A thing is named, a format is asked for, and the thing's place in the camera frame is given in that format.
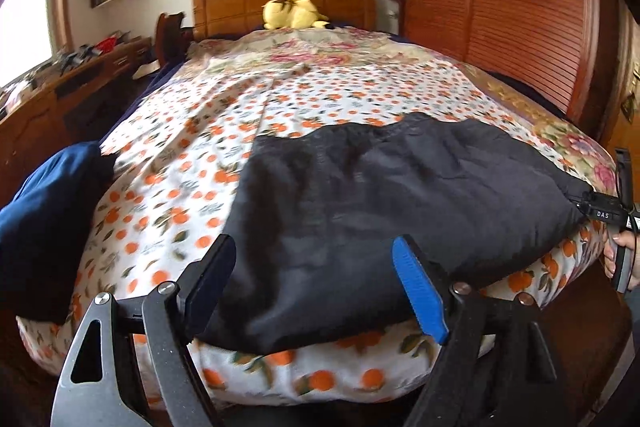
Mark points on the yellow plush toy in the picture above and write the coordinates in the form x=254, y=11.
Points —
x=294, y=14

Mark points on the black trousers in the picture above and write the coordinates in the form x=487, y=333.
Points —
x=314, y=220

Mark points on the person right hand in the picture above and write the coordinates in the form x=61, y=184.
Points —
x=628, y=240

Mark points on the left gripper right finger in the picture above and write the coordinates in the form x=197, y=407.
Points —
x=494, y=367

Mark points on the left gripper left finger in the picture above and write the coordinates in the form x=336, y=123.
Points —
x=100, y=382

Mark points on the dark wooden chair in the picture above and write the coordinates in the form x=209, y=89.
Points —
x=172, y=39

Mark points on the wooden desk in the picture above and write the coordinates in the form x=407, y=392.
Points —
x=36, y=129

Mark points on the folded blue garment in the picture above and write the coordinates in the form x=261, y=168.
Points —
x=45, y=228

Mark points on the floral beige blanket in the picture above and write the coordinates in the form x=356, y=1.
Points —
x=350, y=51

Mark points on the wooden door with handle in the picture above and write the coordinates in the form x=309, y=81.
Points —
x=621, y=120

